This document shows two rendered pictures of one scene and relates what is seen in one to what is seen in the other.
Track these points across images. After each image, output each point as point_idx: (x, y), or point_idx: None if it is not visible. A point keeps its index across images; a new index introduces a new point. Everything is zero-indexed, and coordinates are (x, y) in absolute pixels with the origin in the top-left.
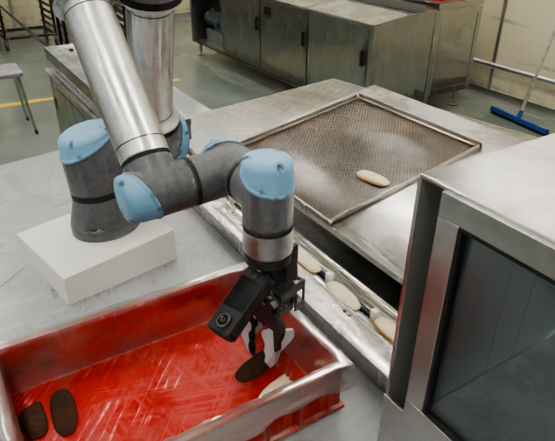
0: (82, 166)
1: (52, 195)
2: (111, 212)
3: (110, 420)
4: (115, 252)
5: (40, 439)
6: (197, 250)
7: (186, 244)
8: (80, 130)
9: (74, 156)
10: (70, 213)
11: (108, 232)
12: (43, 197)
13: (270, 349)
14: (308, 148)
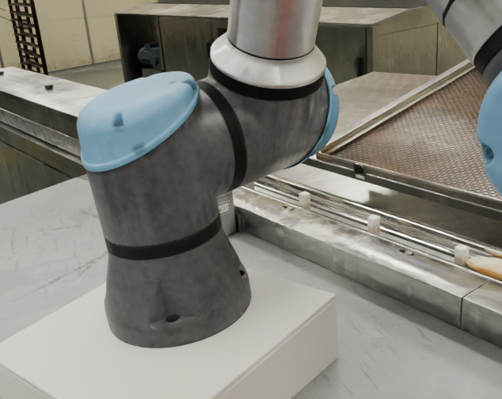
0: (146, 170)
1: (28, 269)
2: (207, 271)
3: None
4: (236, 362)
5: None
6: (367, 334)
7: (337, 324)
8: (127, 95)
9: (127, 146)
10: (89, 294)
11: (205, 318)
12: (10, 275)
13: None
14: (462, 132)
